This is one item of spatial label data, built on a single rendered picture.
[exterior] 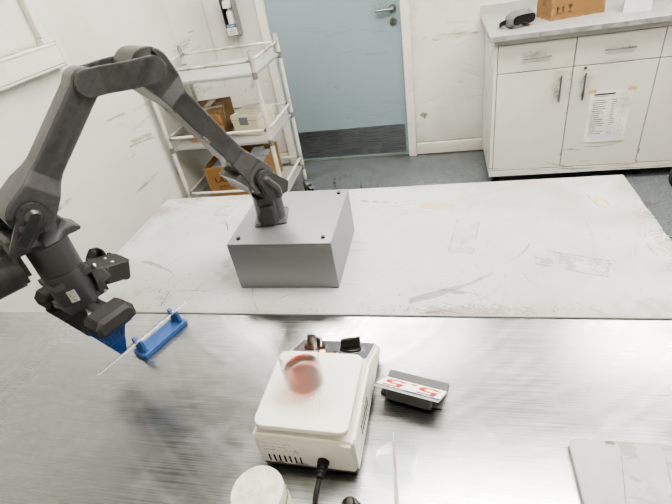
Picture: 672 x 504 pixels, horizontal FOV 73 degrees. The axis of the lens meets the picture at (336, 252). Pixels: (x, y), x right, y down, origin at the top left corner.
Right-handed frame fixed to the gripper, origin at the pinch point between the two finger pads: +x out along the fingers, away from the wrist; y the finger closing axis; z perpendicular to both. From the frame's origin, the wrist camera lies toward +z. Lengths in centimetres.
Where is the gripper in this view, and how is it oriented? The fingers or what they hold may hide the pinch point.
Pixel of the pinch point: (97, 327)
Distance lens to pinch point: 82.3
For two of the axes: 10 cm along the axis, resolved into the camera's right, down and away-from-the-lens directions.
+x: 1.5, 8.1, 5.6
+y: -8.3, -2.1, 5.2
